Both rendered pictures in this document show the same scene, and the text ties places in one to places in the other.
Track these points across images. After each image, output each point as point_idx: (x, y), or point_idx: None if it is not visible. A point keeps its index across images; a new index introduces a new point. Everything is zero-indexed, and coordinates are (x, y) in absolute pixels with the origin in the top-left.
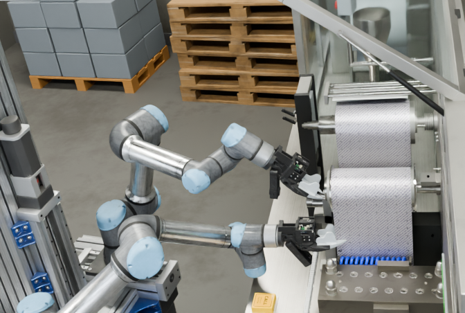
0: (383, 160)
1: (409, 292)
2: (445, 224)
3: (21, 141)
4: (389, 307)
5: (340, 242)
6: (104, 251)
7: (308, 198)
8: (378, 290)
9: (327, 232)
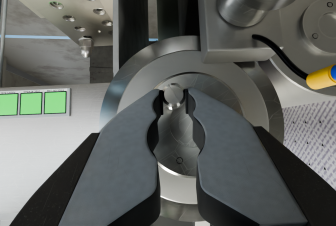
0: (298, 110)
1: (69, 21)
2: (31, 188)
3: None
4: (25, 2)
5: None
6: None
7: None
8: None
9: None
